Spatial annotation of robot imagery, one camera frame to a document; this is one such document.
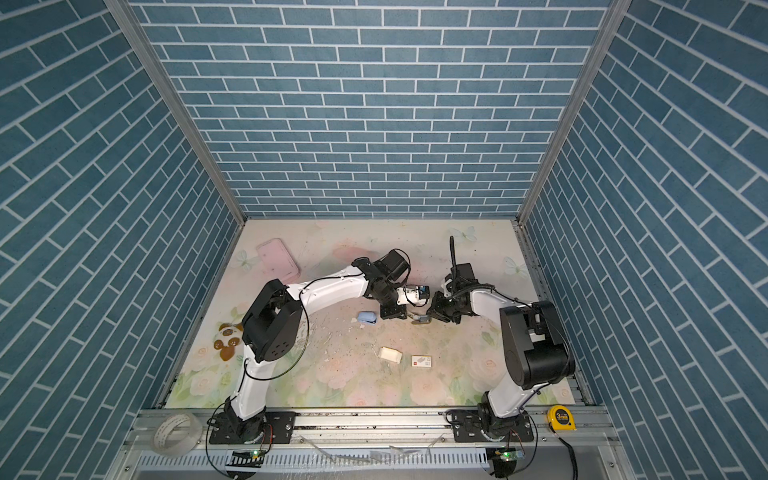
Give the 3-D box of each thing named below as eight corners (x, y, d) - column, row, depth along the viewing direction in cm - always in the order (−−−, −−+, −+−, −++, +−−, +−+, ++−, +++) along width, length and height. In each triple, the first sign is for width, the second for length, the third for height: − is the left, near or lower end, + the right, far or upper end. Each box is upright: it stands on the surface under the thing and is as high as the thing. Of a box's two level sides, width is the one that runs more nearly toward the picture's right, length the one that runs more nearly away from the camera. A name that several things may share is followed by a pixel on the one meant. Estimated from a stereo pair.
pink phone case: (272, 289, 102) (270, 285, 100) (254, 250, 113) (252, 246, 111) (301, 275, 106) (300, 271, 104) (281, 239, 117) (279, 234, 115)
